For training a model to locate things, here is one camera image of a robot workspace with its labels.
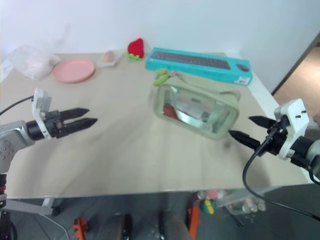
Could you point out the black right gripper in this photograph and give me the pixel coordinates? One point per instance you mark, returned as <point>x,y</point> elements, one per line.
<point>277,139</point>

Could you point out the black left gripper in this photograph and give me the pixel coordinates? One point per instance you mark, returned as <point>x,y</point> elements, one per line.
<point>54,124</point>

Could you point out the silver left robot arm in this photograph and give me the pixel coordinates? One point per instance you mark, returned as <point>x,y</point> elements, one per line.
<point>13,137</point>

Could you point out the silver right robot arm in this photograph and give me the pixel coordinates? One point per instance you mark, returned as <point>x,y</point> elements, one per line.
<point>308,151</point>

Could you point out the clear green zip pouch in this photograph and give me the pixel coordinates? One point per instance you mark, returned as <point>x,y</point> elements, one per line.
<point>197,110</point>

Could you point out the pink round plate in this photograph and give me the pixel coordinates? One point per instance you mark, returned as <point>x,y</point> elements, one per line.
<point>73,71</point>

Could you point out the small wrapped bun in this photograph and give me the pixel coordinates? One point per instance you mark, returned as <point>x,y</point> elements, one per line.
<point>109,57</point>

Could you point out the clear plastic box of items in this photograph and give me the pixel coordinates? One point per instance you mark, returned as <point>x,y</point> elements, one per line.
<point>235,200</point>

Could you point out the clear plastic bag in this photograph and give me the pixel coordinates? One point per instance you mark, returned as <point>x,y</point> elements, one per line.
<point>30,62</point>

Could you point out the teal keyboard box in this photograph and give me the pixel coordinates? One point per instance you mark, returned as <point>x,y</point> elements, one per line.
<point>200,65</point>

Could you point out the red plush strawberry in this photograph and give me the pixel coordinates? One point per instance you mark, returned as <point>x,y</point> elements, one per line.
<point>136,49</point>

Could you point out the orange clamp tool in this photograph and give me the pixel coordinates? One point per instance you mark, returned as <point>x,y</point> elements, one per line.
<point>194,215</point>
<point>79,228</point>

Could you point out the dark rounded robot foot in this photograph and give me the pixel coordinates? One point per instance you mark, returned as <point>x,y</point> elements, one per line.
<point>175,225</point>
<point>117,226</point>

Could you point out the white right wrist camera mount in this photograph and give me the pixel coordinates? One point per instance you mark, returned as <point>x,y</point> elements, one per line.
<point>292,125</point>

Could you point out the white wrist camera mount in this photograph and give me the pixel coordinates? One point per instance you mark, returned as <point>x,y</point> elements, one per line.
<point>40,103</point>
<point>292,125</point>

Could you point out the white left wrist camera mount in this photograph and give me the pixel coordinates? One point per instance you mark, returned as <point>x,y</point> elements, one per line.
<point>40,103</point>

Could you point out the grey table frame bar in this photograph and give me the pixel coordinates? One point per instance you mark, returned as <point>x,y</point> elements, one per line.
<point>30,206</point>

